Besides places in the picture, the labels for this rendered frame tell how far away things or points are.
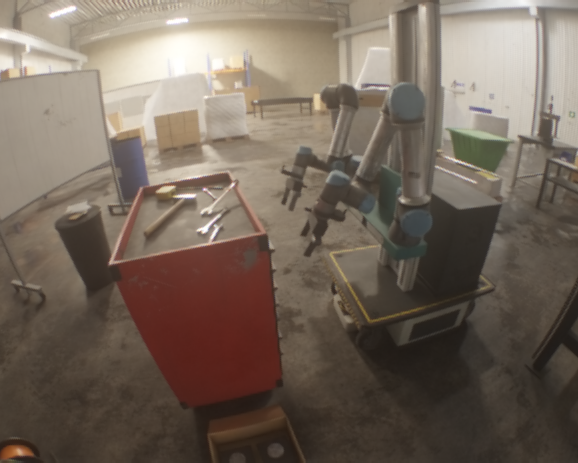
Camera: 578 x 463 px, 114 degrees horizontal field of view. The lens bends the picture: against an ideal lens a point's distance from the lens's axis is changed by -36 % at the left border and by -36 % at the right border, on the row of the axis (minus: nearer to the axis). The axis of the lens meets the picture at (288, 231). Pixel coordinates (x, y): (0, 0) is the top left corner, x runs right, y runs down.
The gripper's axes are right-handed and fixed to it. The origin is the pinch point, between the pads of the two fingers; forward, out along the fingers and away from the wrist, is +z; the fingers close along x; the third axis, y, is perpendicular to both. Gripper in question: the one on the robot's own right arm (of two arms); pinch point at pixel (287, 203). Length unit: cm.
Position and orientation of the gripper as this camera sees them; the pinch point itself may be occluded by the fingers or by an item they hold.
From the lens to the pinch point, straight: 152.3
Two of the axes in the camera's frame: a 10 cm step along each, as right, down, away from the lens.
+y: 9.0, 2.0, 3.8
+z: -3.0, 9.3, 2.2
